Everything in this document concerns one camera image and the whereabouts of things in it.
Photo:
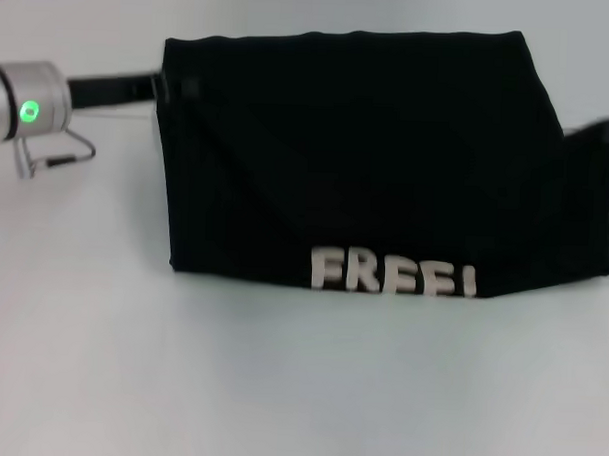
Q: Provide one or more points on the black shirt with FREE print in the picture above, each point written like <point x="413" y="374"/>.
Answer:
<point x="362" y="165"/>

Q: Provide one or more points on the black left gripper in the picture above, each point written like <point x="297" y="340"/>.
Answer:
<point x="114" y="88"/>

